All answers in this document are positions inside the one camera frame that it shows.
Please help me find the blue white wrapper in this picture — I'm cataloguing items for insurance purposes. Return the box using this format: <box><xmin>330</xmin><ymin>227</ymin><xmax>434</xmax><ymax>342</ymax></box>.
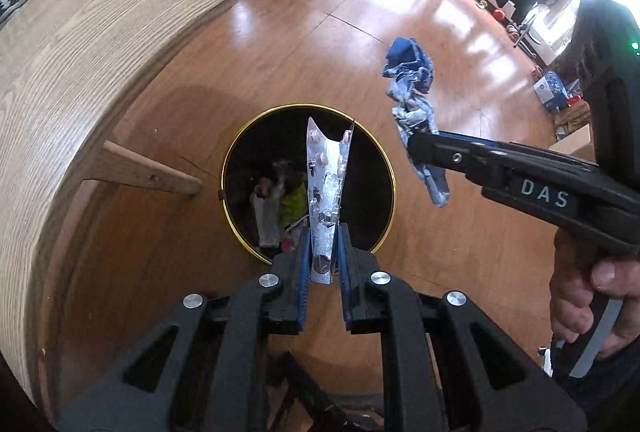
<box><xmin>382</xmin><ymin>37</ymin><xmax>450</xmax><ymax>208</ymax></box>

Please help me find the silver pill blister pack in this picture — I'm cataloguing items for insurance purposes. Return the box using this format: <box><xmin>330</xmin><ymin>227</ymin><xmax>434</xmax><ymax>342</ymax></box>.
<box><xmin>306</xmin><ymin>118</ymin><xmax>354</xmax><ymax>285</ymax></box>

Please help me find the black round trash bin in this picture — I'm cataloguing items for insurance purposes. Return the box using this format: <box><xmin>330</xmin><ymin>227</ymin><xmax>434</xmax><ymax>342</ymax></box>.
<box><xmin>219</xmin><ymin>104</ymin><xmax>396</xmax><ymax>264</ymax></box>

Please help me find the person's right hand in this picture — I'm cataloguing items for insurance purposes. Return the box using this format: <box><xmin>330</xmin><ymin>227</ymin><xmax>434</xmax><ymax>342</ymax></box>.
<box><xmin>548</xmin><ymin>228</ymin><xmax>640</xmax><ymax>361</ymax></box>

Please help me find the wooden table leg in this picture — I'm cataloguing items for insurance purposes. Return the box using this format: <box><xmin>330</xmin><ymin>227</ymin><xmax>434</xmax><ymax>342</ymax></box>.
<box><xmin>85</xmin><ymin>141</ymin><xmax>202</xmax><ymax>196</ymax></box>

